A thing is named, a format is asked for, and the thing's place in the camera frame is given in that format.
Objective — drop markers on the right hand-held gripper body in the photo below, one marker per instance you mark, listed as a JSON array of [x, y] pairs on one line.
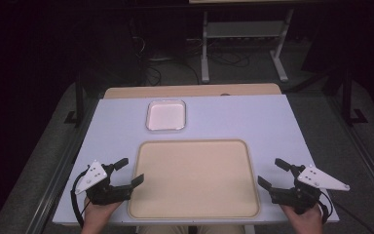
[[305, 191]]

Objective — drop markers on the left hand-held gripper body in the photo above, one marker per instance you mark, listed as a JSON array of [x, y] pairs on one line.
[[101, 191]]

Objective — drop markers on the person's left hand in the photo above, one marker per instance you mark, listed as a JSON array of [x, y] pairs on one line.
[[98, 216]]

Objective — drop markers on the person's right hand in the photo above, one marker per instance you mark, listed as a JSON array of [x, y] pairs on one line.
[[303, 222]]

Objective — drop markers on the beige plastic tray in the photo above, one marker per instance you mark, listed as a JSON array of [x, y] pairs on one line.
[[194, 180]]

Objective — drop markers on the white square dish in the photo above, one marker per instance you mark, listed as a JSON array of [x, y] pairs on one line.
[[166, 115]]

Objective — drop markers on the black metal stand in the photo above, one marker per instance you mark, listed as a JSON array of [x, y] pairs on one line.
[[347, 97], [79, 104]]

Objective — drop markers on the white metal stand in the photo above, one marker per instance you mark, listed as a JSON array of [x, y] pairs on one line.
[[245, 31]]

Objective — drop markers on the metal frame rail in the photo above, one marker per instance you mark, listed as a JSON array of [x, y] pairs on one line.
[[56, 175], [363, 152]]

